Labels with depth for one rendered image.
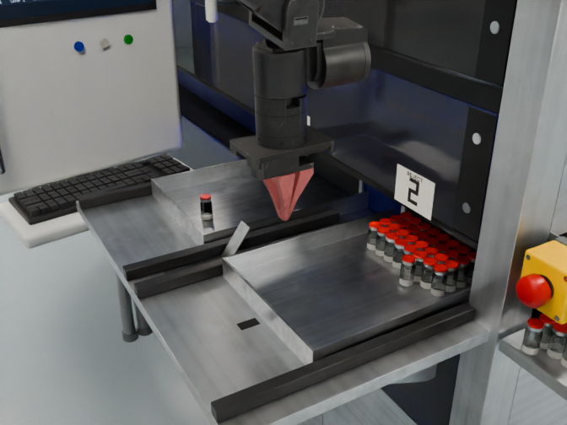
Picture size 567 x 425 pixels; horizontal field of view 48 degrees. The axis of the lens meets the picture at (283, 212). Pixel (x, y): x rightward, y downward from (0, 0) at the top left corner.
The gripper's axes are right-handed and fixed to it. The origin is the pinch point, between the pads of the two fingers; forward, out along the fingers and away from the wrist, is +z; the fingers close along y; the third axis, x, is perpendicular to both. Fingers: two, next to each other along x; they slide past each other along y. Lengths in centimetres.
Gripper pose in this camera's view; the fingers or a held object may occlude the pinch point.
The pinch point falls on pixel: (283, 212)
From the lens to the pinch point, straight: 75.5
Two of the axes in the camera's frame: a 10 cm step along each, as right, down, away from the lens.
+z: 0.2, 8.9, 4.6
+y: 8.7, -2.5, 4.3
